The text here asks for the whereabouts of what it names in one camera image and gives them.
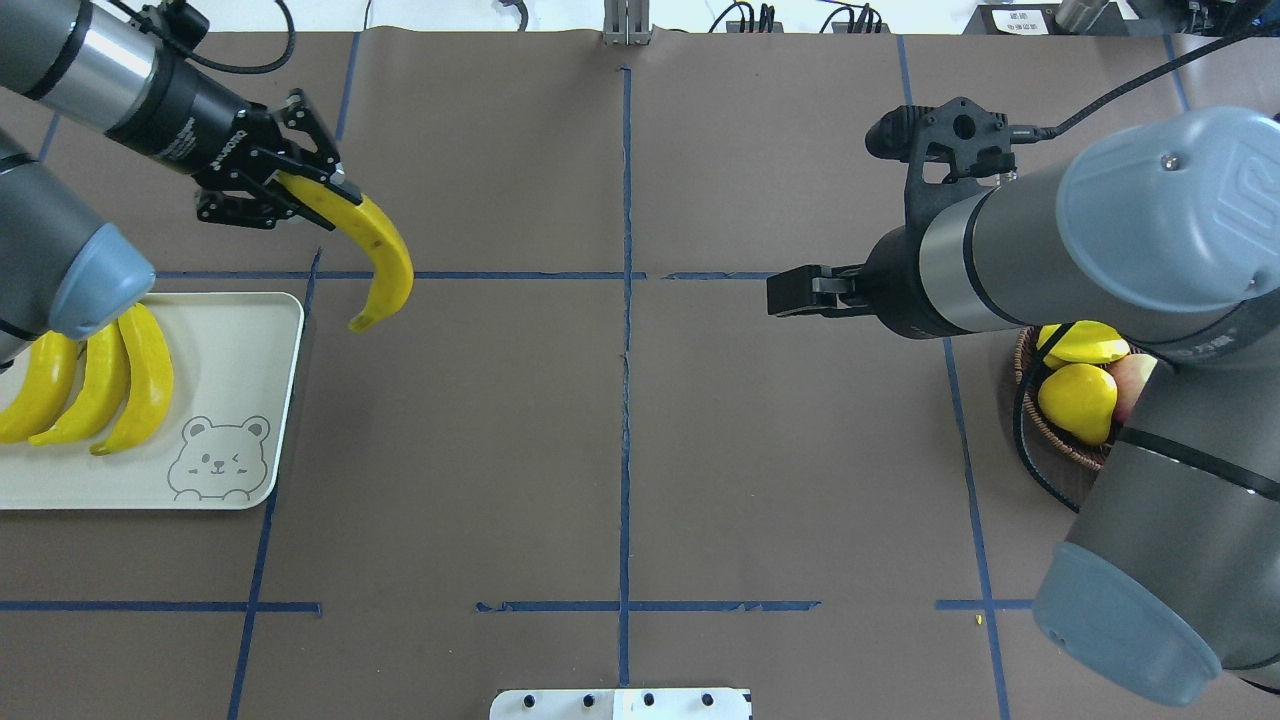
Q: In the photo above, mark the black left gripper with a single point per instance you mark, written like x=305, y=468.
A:
x=190, y=118

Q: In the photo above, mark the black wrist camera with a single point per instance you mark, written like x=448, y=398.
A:
x=176, y=23
x=947, y=149

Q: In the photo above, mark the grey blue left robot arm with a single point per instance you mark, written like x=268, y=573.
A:
x=132, y=81

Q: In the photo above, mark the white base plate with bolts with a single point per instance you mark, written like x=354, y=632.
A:
x=623, y=703

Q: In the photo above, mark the white rectangular bear plate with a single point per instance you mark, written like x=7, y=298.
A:
x=219, y=448

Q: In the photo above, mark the aluminium frame post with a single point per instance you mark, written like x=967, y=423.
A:
x=627, y=22

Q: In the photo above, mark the yellow starfruit in basket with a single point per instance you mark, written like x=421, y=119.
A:
x=1087, y=342

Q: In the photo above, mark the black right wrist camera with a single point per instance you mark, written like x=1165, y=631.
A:
x=947, y=149

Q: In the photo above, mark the pale red apple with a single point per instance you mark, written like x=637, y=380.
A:
x=1131, y=374

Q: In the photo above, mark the yellow lemon in basket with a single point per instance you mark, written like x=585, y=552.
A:
x=1080, y=399

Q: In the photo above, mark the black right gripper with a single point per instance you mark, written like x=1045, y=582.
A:
x=893, y=283

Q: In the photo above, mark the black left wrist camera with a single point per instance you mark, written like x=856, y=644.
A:
x=176, y=23

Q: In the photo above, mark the brown woven fruit basket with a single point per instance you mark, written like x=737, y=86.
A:
x=1090, y=457

